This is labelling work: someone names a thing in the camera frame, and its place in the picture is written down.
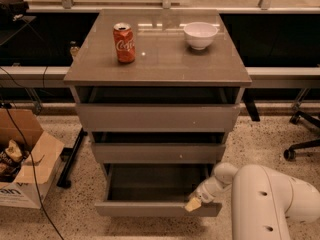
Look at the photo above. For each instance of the grey bottom drawer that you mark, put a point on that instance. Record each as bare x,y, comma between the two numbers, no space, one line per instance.
154,190

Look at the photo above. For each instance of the grey drawer cabinet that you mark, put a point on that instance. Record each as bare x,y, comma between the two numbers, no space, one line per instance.
162,56

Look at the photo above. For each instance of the snack bags in box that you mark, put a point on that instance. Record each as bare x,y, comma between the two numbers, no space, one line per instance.
10,161

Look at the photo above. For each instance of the orange soda can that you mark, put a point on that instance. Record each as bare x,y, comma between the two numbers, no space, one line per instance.
124,42

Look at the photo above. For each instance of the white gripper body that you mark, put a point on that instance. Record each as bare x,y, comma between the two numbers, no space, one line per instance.
204,193

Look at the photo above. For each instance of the black table leg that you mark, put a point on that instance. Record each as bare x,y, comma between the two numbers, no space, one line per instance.
68,156

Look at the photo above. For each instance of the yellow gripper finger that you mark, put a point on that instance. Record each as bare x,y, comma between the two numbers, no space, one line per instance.
193,204

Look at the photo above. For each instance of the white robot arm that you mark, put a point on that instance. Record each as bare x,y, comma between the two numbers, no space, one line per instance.
262,200

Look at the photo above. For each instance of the small bottle behind cabinet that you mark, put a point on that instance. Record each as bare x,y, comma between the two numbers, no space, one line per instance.
74,49

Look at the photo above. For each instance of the white bowl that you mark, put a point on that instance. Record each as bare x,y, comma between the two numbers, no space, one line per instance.
199,35

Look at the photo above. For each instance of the cardboard box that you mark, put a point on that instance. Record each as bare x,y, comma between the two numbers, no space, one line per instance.
37,172

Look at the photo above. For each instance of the black office chair base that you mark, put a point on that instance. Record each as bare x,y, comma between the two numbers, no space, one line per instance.
306,140

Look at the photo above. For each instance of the grey top drawer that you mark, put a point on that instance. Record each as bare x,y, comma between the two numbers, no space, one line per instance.
158,109

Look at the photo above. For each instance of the grey middle drawer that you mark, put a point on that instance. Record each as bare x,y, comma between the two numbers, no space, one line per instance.
159,148

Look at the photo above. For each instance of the black bag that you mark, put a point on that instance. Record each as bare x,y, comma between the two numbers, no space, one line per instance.
12,10

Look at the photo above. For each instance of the grey drawer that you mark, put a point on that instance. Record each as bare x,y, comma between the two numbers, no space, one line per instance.
154,190
158,109
159,148

